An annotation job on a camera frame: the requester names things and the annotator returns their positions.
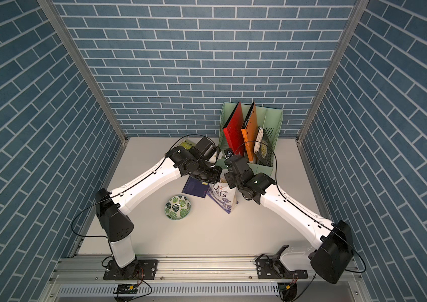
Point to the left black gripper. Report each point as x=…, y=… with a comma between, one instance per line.
x=214, y=178

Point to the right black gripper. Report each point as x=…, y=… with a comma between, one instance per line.
x=230, y=180

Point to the white purple oats bag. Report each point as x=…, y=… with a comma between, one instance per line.
x=223, y=195

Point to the green leaf pattern bowl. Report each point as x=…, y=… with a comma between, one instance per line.
x=177, y=207

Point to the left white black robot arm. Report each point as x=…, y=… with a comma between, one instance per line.
x=113, y=207

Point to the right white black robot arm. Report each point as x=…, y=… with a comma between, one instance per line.
x=332, y=242

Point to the green comic book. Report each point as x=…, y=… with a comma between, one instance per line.
x=186, y=143

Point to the dark blue book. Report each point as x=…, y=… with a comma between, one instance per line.
x=195, y=188

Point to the black worn book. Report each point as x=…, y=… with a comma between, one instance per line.
x=262, y=148

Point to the red folder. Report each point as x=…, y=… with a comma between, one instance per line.
x=232, y=130

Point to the orange folder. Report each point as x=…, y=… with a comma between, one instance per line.
x=249, y=131

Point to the mint green file organizer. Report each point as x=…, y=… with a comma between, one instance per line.
x=268, y=118

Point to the small black electronics board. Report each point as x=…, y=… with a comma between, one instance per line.
x=126, y=289

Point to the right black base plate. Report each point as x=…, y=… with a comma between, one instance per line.
x=266, y=270

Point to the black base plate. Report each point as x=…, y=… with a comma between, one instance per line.
x=138, y=270
x=266, y=270

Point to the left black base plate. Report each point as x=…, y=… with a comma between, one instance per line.
x=138, y=270

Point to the white perforated cable duct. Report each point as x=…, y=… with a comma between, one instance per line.
x=172, y=289

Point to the aluminium mounting rail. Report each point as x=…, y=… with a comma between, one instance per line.
x=89, y=269

